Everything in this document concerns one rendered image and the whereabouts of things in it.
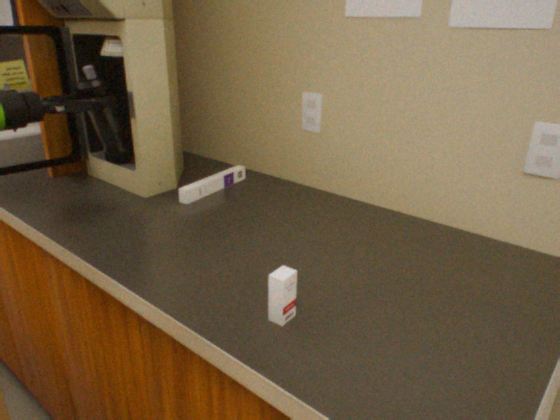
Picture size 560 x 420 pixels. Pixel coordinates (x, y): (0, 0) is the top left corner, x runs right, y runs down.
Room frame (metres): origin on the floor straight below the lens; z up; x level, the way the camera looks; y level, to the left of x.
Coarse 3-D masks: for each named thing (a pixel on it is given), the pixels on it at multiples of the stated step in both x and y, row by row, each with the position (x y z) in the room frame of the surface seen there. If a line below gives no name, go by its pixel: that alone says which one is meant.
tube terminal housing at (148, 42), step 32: (128, 0) 1.20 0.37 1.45; (160, 0) 1.28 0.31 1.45; (96, 32) 1.29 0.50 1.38; (128, 32) 1.20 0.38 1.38; (160, 32) 1.27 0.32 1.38; (128, 64) 1.20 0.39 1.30; (160, 64) 1.26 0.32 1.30; (160, 96) 1.26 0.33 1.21; (160, 128) 1.25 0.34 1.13; (96, 160) 1.35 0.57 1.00; (160, 160) 1.24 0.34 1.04; (160, 192) 1.24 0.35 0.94
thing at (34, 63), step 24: (0, 48) 1.27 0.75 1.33; (24, 48) 1.31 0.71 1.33; (48, 48) 1.35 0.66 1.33; (0, 72) 1.26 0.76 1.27; (24, 72) 1.30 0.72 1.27; (48, 72) 1.34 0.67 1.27; (48, 96) 1.34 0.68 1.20; (48, 120) 1.33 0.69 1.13; (0, 144) 1.24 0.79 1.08; (24, 144) 1.28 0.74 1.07; (48, 144) 1.32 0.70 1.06
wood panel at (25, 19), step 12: (24, 0) 1.37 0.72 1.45; (36, 0) 1.40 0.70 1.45; (24, 12) 1.37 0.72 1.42; (36, 12) 1.39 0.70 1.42; (48, 12) 1.42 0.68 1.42; (24, 24) 1.36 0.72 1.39; (36, 24) 1.39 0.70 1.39; (48, 24) 1.42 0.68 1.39; (60, 24) 1.44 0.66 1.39; (48, 168) 1.38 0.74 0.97; (60, 168) 1.39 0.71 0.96; (72, 168) 1.41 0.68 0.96; (84, 168) 1.44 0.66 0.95
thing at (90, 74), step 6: (90, 66) 1.25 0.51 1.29; (84, 72) 1.24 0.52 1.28; (90, 72) 1.24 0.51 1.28; (84, 78) 1.26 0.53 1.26; (90, 78) 1.24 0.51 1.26; (96, 78) 1.24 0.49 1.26; (102, 78) 1.24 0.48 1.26; (108, 78) 1.26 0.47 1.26; (78, 84) 1.23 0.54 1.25; (84, 84) 1.22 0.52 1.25; (90, 84) 1.22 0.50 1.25; (96, 84) 1.22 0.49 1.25
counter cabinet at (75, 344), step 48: (0, 240) 1.24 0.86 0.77; (0, 288) 1.33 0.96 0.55; (48, 288) 1.05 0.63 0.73; (96, 288) 0.86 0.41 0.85; (0, 336) 1.43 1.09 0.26; (48, 336) 1.10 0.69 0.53; (96, 336) 0.89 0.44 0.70; (144, 336) 0.75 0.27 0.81; (48, 384) 1.16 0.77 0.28; (96, 384) 0.92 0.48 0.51; (144, 384) 0.77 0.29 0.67; (192, 384) 0.65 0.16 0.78; (240, 384) 0.57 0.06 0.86
